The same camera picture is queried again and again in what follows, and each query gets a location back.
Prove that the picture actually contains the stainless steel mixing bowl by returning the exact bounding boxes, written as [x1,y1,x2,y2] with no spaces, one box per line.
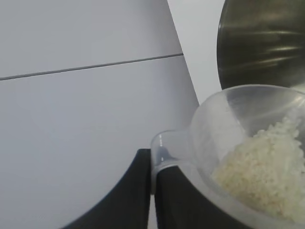
[215,0,305,92]

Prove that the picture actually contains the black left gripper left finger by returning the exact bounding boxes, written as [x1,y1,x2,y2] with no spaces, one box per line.
[57,149,152,229]

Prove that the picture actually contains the white rice grains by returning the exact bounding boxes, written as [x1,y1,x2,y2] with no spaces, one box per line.
[211,107,305,225]

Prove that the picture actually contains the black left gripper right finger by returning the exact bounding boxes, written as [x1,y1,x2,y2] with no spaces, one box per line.
[154,164,250,229]

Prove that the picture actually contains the translucent plastic measuring cup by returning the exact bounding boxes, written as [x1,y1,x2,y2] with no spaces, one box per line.
[150,84,305,229]

